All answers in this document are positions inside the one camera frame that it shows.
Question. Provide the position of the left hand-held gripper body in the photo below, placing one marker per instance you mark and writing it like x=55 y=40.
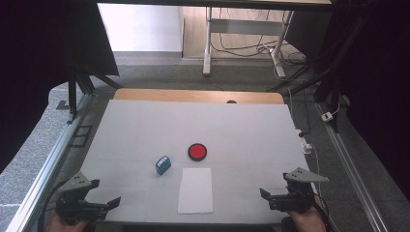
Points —
x=75 y=203

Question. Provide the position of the clear blue stamp cap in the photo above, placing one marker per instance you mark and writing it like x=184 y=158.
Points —
x=164 y=170

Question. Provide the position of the white power strip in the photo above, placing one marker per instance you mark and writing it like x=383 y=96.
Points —
x=304 y=144

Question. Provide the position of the white paper sheet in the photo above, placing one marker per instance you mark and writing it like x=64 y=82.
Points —
x=195 y=190

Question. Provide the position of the white desk frame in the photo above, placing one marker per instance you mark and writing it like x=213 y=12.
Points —
x=245 y=26

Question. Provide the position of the aluminium rail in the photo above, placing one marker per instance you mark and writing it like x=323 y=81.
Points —
x=348 y=164
x=42 y=174

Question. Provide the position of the blue stamp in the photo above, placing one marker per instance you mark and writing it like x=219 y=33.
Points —
x=162 y=162

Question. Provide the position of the person's left hand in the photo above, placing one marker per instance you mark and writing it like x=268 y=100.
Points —
x=64 y=226

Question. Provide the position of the round red ink pad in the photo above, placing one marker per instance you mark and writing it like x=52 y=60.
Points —
x=197 y=151

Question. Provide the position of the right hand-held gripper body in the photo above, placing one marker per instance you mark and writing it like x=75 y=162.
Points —
x=296 y=198

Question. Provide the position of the person's right hand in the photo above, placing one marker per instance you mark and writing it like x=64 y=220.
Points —
x=307 y=222

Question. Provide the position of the black curtain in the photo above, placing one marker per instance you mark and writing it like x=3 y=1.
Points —
x=380 y=80
x=38 y=64

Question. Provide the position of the small white adapter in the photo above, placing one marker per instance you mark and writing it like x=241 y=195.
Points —
x=327 y=116

